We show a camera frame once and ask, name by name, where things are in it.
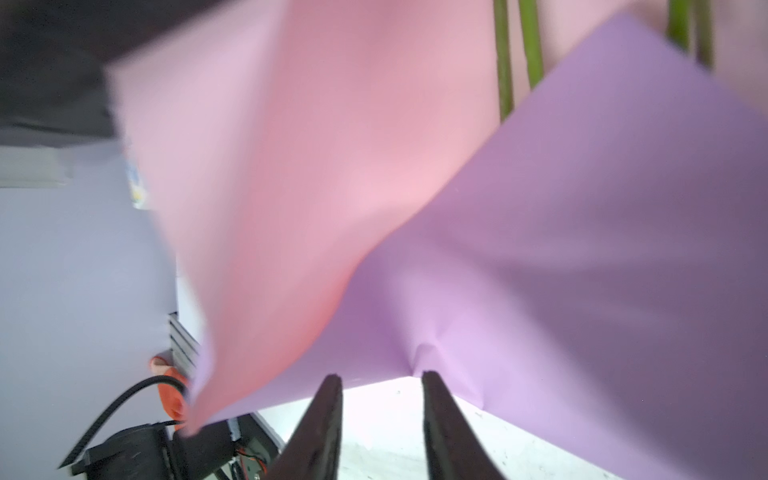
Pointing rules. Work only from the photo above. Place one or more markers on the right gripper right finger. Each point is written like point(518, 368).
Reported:
point(452, 449)

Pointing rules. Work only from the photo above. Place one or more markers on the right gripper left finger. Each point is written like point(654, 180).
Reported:
point(313, 451)

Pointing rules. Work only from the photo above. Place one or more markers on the purple pink wrapping paper sheet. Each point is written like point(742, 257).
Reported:
point(342, 196)

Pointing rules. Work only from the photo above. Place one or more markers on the cream fake rose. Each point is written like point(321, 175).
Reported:
point(503, 58)

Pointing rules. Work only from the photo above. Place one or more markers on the red pink fake rose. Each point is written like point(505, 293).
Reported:
point(530, 29)

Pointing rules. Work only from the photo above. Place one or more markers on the white blue fake flower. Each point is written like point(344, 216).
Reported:
point(704, 33)

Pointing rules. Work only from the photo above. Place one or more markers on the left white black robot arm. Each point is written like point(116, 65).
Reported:
point(150, 451)

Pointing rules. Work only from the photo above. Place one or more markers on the orange rubber glove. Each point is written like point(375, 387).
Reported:
point(171, 399)

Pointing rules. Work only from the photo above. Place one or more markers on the colourful tissue pack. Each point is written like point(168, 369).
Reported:
point(138, 191)

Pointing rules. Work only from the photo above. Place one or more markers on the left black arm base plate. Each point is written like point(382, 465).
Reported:
point(256, 445)

